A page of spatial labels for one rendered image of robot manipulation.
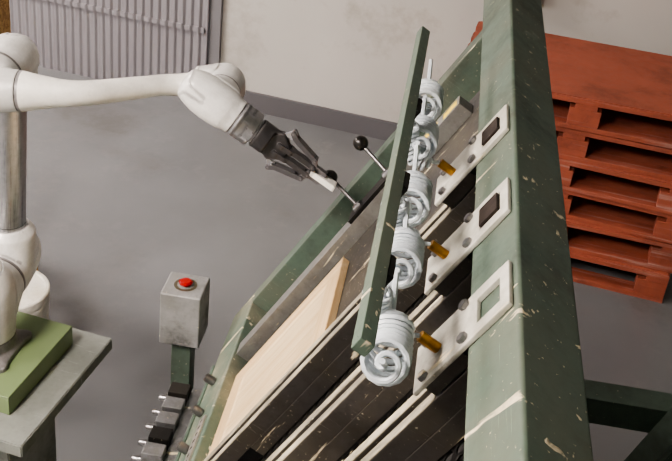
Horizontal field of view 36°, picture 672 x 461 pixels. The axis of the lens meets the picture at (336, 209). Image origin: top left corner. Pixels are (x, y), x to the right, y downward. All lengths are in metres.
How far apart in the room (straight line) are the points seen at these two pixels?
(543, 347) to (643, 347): 3.61
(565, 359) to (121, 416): 2.93
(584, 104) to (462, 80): 2.15
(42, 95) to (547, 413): 1.72
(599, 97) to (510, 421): 3.75
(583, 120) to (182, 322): 2.36
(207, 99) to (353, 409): 1.01
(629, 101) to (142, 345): 2.37
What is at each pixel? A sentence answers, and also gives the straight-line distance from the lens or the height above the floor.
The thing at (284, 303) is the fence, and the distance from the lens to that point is 2.73.
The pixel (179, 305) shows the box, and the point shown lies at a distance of 3.04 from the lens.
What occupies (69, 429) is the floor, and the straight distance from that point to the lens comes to 3.99.
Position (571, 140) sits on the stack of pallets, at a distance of 4.84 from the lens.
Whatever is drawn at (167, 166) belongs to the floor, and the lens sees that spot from 5.69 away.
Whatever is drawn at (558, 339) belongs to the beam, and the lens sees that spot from 1.28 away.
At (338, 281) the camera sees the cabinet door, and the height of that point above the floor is 1.31.
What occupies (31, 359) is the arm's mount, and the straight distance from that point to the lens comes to 3.00.
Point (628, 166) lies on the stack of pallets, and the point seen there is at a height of 0.64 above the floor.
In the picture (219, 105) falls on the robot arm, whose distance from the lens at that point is 2.48.
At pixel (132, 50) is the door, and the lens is 6.54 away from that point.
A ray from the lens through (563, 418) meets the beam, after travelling 1.16.
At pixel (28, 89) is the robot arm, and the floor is 1.61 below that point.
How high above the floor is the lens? 2.66
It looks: 30 degrees down
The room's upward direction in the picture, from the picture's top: 7 degrees clockwise
